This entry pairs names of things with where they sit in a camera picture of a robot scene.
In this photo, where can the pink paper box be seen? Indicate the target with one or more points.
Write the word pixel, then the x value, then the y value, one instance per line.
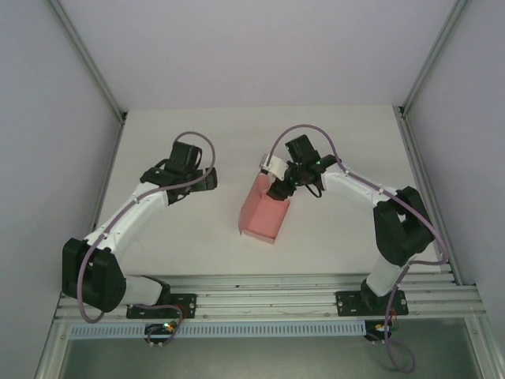
pixel 262 219

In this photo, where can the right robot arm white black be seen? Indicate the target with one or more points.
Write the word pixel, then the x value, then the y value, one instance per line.
pixel 355 189

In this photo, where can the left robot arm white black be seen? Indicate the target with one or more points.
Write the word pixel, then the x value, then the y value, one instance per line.
pixel 130 213

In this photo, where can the aluminium mounting rail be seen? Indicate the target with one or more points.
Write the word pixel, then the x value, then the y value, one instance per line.
pixel 260 292

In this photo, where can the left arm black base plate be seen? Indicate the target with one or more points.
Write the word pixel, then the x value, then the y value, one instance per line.
pixel 185 306

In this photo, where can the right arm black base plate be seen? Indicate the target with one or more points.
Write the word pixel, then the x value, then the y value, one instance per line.
pixel 349 304

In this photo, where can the aluminium frame post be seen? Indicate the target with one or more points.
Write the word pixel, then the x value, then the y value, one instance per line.
pixel 90 63
pixel 430 63

